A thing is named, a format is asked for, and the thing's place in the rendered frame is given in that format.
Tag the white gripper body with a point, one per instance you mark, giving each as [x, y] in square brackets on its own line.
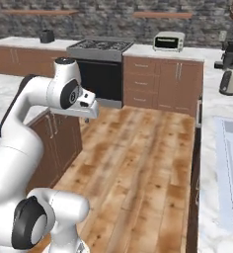
[84, 111]

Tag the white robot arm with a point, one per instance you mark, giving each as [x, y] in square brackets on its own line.
[19, 154]

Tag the black oven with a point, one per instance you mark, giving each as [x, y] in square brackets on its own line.
[100, 79]

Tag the black toaster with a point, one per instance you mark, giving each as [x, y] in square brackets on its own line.
[46, 36]

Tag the white toaster oven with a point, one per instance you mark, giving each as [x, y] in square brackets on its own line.
[169, 41]

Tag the brown island cupboard door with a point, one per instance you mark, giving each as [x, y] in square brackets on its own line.
[44, 158]
[69, 138]

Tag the steel gas hob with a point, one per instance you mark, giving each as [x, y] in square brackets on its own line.
[100, 48]

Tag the brown cupboard run with drawers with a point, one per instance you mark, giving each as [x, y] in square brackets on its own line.
[163, 85]

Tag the dark brown counter cupboard run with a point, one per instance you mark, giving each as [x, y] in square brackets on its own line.
[194, 184]

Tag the pale steel sink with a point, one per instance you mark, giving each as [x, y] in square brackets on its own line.
[232, 171]

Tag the wooden wall shelf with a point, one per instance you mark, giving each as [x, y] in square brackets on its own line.
[163, 15]
[39, 12]

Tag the pale grey wall socket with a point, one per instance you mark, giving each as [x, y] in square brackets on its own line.
[222, 35]

